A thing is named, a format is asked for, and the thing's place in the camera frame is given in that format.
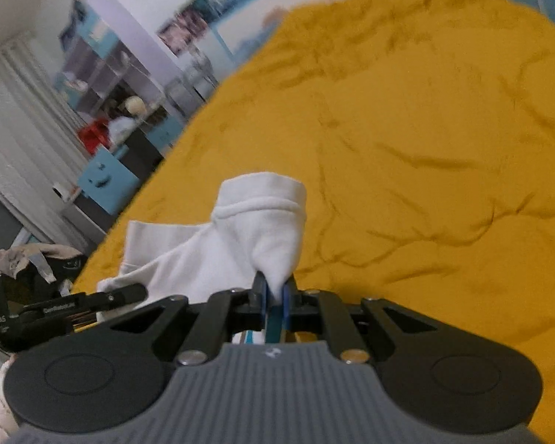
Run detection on red bag on desk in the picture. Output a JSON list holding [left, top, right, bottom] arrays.
[[77, 118, 110, 155]]

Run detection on white curtain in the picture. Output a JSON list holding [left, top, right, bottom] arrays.
[[0, 34, 89, 250]]

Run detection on mustard yellow bed quilt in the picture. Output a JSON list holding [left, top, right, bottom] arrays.
[[76, 0, 555, 443]]

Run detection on white blue apple headboard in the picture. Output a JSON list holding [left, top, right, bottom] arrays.
[[209, 0, 436, 84]]

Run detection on blue smiley desk chair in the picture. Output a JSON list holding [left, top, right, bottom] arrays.
[[78, 145, 140, 215]]

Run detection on desk with shelf unit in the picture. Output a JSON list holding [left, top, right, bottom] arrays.
[[55, 0, 185, 154]]

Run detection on anime wall posters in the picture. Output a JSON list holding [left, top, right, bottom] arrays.
[[157, 0, 252, 56]]

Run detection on cream round plush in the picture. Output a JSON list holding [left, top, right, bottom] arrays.
[[121, 95, 148, 118]]

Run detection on white printed t-shirt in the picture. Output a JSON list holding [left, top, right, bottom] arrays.
[[97, 172, 307, 304]]

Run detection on blue pillow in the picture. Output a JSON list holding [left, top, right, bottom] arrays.
[[233, 7, 289, 66]]

